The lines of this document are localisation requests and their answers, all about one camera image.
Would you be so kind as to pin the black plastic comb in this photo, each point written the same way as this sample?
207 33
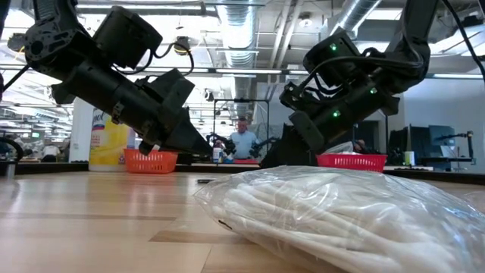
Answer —
206 181

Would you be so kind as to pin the black jointed stand arm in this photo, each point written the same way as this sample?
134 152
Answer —
470 146

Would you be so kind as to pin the long led light bar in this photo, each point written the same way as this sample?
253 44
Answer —
246 71

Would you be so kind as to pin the silver spiral ventilation duct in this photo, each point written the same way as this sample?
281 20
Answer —
352 15
238 38

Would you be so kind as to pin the background table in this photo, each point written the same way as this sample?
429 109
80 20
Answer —
227 166

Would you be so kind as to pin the red plastic basket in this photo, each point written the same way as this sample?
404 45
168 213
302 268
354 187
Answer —
352 163

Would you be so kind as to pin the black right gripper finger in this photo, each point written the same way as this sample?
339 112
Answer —
291 155

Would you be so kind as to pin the black curtain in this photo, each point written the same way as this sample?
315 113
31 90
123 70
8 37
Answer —
365 132

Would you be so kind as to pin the white bottle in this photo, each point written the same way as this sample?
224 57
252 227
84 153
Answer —
217 154

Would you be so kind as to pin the Lysol wipes canister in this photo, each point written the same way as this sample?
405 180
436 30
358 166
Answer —
108 144

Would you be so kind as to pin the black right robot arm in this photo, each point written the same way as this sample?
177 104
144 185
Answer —
413 38

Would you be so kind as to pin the person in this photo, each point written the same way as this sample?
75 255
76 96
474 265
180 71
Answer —
244 142
360 146

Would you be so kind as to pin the white paper roll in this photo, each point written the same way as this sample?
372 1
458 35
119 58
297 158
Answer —
409 158

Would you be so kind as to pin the white pillar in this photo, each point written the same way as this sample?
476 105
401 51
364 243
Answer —
79 132

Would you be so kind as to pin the black background robot arm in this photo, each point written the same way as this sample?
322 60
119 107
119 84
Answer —
221 142
261 146

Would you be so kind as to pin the black background rig frame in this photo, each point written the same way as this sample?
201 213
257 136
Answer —
242 101

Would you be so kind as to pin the black background equipment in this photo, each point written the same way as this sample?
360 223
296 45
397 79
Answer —
424 140

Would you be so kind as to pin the black aluminium table frame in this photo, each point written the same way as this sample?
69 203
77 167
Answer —
435 177

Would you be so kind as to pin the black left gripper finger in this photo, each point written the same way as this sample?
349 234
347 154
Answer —
189 140

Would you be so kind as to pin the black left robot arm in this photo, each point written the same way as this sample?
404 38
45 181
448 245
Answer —
57 41

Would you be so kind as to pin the orange plastic basket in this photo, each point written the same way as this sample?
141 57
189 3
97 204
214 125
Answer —
149 162

